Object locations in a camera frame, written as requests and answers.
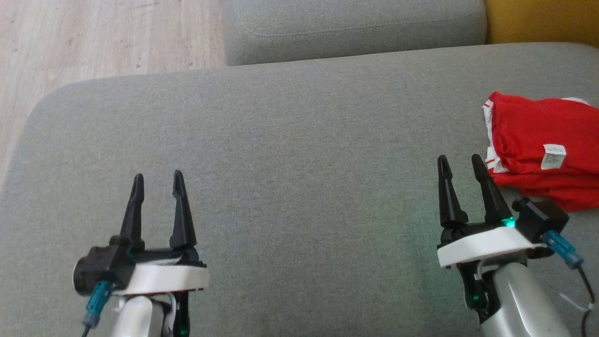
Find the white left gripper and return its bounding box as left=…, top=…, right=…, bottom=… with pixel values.
left=112, top=170, right=210, bottom=296

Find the yellow sofa backrest cushion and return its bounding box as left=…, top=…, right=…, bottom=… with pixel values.
left=483, top=0, right=599, bottom=47

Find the red shorts white trim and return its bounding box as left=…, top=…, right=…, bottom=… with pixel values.
left=491, top=96, right=599, bottom=212

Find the grey sofa seat cushion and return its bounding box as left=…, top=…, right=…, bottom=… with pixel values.
left=224, top=0, right=488, bottom=66
left=0, top=42, right=599, bottom=337

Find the white cable tie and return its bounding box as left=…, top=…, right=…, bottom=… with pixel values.
left=559, top=293, right=595, bottom=313

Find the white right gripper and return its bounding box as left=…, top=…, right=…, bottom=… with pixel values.
left=438, top=154, right=547, bottom=268

